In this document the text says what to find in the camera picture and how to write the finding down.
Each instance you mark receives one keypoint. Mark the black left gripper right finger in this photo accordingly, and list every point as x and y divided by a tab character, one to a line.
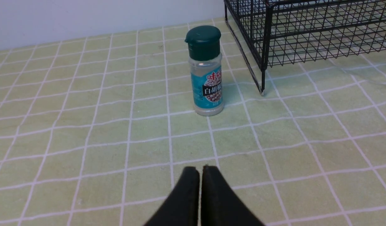
220	206

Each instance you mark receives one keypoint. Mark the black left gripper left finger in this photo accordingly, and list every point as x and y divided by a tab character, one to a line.
181	206

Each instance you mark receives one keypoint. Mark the green-capped pepper shaker bottle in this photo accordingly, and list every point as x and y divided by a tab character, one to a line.
205	61

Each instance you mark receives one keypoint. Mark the green checkered tablecloth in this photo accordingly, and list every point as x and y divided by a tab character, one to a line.
96	132

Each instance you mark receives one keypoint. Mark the black wire mesh rack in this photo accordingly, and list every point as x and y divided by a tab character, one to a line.
277	32

